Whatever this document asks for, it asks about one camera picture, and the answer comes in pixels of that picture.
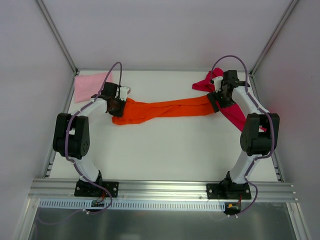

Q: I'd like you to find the white slotted cable duct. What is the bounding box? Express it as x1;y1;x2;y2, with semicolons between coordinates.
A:
38;198;226;212

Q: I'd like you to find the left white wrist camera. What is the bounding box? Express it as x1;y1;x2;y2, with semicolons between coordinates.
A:
118;86;131;102

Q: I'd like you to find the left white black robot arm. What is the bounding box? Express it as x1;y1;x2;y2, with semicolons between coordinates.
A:
53;82;131;197

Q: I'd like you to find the magenta t shirt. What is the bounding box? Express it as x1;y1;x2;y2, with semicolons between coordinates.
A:
191;67;268;133

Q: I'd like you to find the right aluminium frame post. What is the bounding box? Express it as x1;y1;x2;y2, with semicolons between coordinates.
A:
250;0;300;75

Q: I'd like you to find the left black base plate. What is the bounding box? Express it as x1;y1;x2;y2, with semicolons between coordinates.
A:
74;176;119;198

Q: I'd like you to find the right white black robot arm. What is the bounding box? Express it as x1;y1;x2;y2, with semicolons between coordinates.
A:
207;70;280;199

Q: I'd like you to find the folded pink t shirt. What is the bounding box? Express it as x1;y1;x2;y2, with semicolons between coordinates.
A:
74;72;107;103

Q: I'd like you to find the front aluminium rail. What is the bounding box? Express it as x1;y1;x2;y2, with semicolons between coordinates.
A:
28;178;299;203

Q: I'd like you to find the left aluminium frame post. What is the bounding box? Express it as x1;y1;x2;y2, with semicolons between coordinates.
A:
34;0;78;75

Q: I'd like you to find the aluminium frame post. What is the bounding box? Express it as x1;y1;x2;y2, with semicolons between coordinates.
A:
34;0;78;75
250;0;300;75

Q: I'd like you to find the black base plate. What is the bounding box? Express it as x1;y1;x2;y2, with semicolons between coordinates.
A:
74;176;119;198
206;178;252;200

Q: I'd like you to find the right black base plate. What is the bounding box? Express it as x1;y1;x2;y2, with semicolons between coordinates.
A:
206;178;252;200

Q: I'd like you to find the orange t shirt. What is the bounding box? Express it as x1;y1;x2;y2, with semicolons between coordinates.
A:
112;95;217;126

